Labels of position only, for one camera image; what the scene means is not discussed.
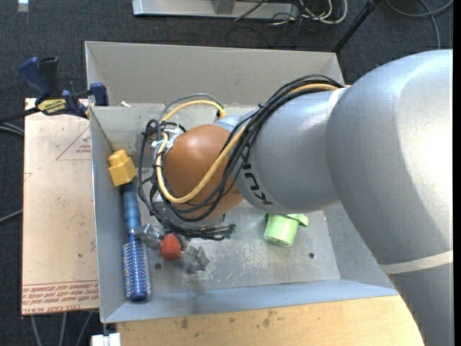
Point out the small red rounded toy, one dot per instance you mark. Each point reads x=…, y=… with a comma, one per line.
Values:
x=170, y=247

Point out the grey metal bin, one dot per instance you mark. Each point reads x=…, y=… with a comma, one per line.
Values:
x=252, y=265

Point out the yellow toy block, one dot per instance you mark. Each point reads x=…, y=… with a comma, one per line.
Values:
x=121, y=168

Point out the light green plastic cup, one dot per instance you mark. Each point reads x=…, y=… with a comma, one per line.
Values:
x=279, y=231

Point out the brown cardboard board, red print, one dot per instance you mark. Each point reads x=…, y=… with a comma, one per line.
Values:
x=57, y=211

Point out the blue round hairbrush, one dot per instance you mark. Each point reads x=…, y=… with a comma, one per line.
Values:
x=136, y=265

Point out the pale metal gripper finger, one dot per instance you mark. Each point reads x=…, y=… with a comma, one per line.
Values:
x=196, y=258
x=149, y=235

